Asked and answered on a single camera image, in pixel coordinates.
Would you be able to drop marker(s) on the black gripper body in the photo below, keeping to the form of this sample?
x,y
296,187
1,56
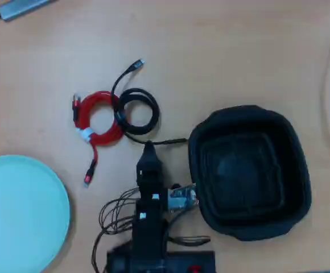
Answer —
x,y
150,179

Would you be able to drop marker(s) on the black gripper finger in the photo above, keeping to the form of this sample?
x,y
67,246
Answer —
x,y
154,159
145,157

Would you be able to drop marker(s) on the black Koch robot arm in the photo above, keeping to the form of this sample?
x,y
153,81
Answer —
x,y
149,236

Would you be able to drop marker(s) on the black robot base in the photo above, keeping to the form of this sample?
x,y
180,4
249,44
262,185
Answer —
x,y
182,261

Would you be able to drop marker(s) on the green round bowl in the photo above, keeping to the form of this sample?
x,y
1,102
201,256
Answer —
x,y
22,213

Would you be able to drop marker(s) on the black square bowl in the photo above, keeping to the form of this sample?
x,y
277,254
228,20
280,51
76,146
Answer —
x,y
293,142

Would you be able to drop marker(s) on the small red knob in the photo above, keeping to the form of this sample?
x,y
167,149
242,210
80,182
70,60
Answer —
x,y
194,268

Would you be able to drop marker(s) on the grey USB hub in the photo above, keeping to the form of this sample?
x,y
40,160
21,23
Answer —
x,y
22,8

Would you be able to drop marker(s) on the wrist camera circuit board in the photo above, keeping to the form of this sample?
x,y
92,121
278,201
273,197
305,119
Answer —
x,y
180,197

